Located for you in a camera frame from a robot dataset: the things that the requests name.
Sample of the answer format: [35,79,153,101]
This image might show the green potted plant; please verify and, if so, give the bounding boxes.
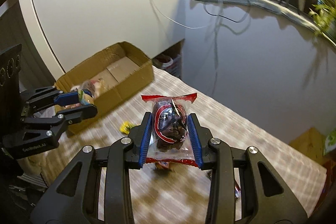
[309,0,335,39]

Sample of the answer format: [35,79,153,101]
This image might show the chocolate muffin clear wrapper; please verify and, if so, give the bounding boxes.
[141,93,198,166]

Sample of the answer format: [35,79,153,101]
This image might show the green yellow snack packet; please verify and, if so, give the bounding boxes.
[77,89,94,105]

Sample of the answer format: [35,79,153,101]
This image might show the red snack wrapper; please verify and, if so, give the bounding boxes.
[235,181,241,200]

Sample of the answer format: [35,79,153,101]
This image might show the pink white snack packet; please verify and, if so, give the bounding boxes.
[70,79,105,98]

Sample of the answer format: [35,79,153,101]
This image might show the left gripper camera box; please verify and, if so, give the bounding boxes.
[1,44,22,121]

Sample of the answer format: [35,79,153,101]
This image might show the green snack bag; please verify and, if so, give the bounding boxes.
[323,128,336,156]

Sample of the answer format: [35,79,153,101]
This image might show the brown cardboard box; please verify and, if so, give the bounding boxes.
[55,42,154,137]

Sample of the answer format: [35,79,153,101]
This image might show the Snickers bar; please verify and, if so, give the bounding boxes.
[155,161,171,171]

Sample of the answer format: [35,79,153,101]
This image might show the plaid table cloth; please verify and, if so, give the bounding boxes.
[30,69,326,223]

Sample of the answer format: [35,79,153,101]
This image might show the yellow candy packet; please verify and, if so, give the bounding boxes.
[119,121,135,135]

